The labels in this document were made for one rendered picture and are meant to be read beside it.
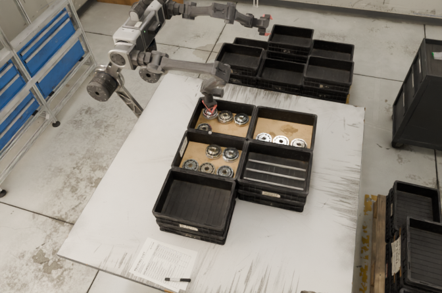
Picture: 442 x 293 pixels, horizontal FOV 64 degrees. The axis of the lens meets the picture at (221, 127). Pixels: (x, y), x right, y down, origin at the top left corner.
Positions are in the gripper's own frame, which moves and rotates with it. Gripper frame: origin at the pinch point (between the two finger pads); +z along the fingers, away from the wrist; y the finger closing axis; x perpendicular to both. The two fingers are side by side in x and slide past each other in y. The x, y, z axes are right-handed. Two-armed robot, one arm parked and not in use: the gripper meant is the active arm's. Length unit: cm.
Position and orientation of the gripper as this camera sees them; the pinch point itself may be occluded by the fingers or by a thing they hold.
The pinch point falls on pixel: (210, 110)
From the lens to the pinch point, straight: 241.4
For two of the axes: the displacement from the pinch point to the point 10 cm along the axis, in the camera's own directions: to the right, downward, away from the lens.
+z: 0.5, 6.8, 7.3
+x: -8.7, 4.0, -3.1
